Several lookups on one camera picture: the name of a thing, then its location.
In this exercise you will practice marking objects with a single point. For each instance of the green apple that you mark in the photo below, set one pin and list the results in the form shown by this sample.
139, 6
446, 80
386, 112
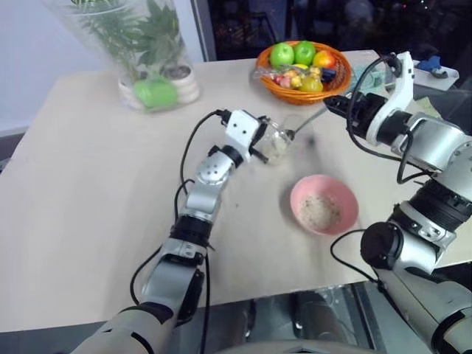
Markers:
304, 52
282, 55

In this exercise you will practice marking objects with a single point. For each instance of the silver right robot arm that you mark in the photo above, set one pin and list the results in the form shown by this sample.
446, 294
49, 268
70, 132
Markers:
435, 144

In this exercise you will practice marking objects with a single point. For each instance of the dark blue small object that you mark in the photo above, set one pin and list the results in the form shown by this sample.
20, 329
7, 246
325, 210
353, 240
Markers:
329, 75

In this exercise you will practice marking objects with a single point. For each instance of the pink bowl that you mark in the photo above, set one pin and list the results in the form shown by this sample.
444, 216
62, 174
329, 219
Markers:
332, 188

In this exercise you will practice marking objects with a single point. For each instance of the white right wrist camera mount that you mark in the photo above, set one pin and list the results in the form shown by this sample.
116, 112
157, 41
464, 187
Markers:
403, 85

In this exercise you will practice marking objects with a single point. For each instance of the bright green cylinder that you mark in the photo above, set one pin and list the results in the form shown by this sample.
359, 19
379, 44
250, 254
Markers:
155, 92

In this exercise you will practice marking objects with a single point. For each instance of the clear bag of candies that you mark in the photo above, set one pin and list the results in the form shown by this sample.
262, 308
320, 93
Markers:
284, 75

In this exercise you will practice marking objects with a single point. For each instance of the orange woven fruit basket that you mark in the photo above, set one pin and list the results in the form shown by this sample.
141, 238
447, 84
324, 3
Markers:
295, 96

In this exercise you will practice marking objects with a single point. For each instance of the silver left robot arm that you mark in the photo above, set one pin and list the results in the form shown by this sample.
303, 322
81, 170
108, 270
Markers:
206, 195

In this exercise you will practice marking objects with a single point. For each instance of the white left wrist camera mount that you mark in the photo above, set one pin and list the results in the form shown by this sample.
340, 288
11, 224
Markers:
241, 131

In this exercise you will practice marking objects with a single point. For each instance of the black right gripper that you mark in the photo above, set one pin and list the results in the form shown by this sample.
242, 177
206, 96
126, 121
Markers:
365, 110

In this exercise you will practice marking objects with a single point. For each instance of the pale green packet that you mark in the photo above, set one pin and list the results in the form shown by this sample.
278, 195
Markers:
372, 79

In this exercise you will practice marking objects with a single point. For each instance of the white ribbed plant pot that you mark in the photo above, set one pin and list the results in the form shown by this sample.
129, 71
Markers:
184, 83

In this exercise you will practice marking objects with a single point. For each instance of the silver metal spoon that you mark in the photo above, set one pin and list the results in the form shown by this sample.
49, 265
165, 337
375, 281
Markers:
309, 119

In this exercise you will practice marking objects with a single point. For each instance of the blue tool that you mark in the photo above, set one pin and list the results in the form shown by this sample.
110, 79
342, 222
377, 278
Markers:
429, 65

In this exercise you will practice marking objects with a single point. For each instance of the grey tray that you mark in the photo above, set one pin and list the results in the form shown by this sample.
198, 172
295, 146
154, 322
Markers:
442, 82

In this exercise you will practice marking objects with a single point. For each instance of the oatmeal in glass mug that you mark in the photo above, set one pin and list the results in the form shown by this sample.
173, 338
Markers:
277, 150

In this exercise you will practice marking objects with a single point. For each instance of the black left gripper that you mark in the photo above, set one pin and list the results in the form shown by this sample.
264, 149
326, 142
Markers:
261, 137

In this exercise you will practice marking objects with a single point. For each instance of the clear glass mug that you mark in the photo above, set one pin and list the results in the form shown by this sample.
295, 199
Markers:
281, 130

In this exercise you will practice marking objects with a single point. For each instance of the oatmeal in pink bowl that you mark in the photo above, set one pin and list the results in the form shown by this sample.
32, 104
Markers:
319, 212

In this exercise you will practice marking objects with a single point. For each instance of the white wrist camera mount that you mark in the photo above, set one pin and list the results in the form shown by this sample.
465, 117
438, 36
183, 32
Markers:
403, 85
241, 131

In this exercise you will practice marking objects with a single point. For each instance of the potted plant in plastic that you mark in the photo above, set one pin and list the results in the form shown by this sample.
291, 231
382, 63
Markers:
110, 48

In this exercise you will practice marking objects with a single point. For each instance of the grey window frame post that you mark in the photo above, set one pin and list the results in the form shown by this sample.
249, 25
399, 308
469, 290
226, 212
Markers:
204, 29

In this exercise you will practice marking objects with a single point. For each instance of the green leafy plant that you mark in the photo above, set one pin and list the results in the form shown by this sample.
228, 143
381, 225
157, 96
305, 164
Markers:
155, 37

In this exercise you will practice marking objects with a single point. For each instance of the red yellow apple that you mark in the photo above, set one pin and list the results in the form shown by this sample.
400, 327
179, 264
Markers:
324, 59

